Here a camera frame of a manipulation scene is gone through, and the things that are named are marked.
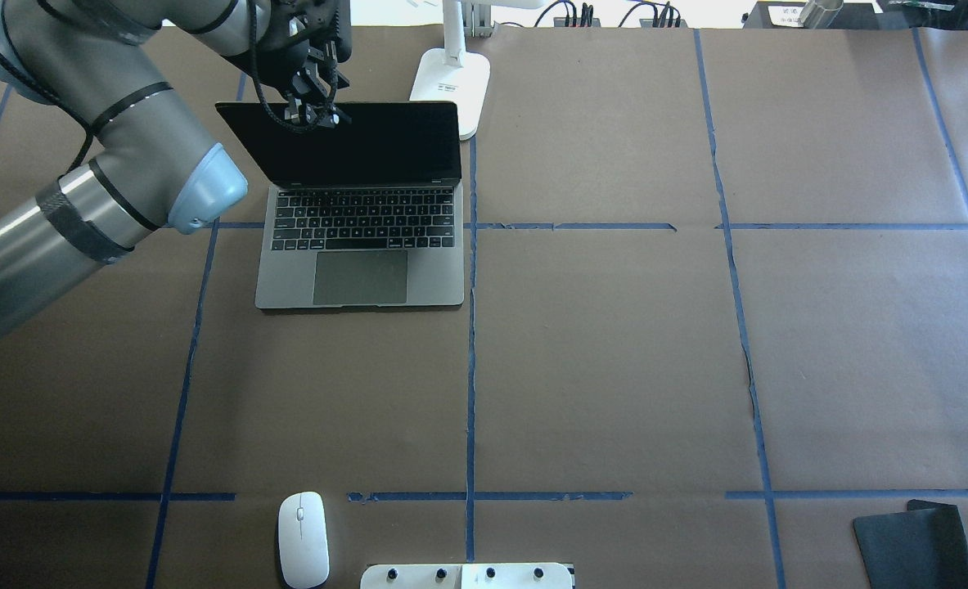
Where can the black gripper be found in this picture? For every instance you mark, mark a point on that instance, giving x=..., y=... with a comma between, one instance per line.
x=285, y=60

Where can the grey laptop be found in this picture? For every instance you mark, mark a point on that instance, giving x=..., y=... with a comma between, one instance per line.
x=365, y=214

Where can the black mouse pad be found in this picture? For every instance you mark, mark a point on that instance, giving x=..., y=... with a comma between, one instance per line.
x=924, y=546

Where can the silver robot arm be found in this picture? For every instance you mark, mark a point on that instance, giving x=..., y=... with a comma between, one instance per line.
x=146, y=161

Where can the white desk lamp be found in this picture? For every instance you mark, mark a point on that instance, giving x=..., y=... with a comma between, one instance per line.
x=454, y=74

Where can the white computer mouse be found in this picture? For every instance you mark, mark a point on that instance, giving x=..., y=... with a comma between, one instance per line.
x=302, y=540

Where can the black power adapter box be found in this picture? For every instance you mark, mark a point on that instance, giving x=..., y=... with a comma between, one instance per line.
x=577, y=16

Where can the black box on desk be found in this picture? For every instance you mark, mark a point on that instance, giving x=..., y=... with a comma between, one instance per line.
x=786, y=15

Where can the metal cup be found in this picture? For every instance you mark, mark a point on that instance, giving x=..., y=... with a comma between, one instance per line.
x=819, y=14

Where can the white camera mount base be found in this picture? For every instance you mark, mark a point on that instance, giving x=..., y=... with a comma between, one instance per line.
x=470, y=575

